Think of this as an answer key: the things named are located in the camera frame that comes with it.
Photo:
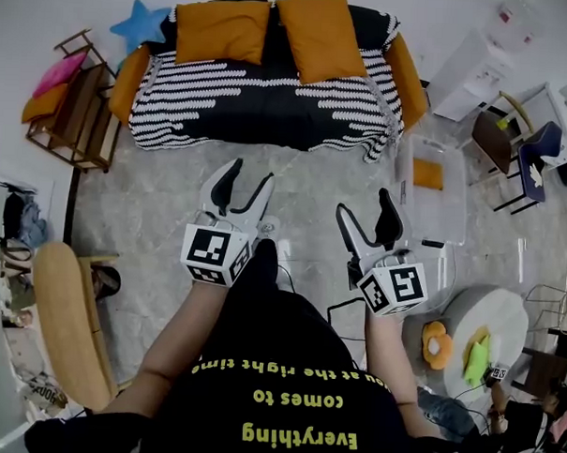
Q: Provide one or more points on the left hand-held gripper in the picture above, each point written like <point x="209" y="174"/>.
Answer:
<point x="207" y="252"/>

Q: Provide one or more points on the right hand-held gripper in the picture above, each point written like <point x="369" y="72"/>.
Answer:
<point x="398" y="287"/>

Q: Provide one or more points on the blue pillow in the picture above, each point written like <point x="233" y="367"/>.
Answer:
<point x="139" y="27"/>

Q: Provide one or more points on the pink cushion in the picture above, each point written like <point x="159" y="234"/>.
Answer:
<point x="60" y="72"/>

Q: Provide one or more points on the person's left forearm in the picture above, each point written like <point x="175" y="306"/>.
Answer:
<point x="180" y="334"/>

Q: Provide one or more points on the person's right forearm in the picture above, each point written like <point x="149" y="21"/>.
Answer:
<point x="390" y="357"/>

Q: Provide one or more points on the person's white shoe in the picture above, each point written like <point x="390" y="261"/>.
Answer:
<point x="268" y="227"/>

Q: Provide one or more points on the small black object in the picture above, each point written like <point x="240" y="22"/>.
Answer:
<point x="433" y="244"/>

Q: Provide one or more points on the person's black trouser leg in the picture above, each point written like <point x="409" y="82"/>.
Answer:
<point x="265" y="267"/>

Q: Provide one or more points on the clear plastic storage box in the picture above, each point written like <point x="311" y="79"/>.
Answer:
<point x="448" y="209"/>

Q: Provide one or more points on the grey round stool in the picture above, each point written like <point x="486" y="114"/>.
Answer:
<point x="412" y="348"/>

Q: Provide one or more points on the orange flower cushion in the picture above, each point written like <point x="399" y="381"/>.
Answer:
<point x="438" y="345"/>

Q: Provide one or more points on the yellow cloth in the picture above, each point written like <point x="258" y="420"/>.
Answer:
<point x="475" y="337"/>

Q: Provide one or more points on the brown wooden chair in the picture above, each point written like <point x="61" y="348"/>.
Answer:
<point x="491" y="141"/>

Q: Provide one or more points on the white round table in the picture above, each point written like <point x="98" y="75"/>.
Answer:
<point x="500" y="319"/>

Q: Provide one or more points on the dark brown bag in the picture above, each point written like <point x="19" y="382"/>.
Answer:
<point x="106" y="282"/>

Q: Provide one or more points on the green cloth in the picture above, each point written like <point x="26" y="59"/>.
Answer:
<point x="476" y="365"/>

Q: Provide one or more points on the black pole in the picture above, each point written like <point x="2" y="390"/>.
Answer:
<point x="71" y="207"/>

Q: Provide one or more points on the small green object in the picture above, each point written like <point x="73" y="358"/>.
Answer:
<point x="504" y="122"/>

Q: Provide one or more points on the wooden rack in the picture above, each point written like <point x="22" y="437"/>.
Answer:
<point x="89" y="118"/>

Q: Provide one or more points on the navy chair with white flower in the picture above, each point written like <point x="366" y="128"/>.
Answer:
<point x="532" y="161"/>

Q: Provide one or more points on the white cabinet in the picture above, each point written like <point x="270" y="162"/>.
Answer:
<point x="463" y="74"/>

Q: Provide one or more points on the blue denim trousers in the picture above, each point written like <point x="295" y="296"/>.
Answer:
<point x="444" y="411"/>

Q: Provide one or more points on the person's black printed shirt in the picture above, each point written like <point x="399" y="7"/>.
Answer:
<point x="280" y="408"/>

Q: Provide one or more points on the light wooden chair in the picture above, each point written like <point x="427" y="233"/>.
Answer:
<point x="64" y="314"/>

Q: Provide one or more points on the pile of clothes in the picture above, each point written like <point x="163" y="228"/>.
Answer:
<point x="28" y="224"/>

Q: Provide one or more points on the dark wooden stool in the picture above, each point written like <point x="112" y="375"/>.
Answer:
<point x="542" y="368"/>

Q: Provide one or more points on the clear container with red label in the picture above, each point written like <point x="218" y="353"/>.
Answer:
<point x="508" y="29"/>

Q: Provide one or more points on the printed paper bag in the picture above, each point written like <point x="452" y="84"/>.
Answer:
<point x="46" y="391"/>

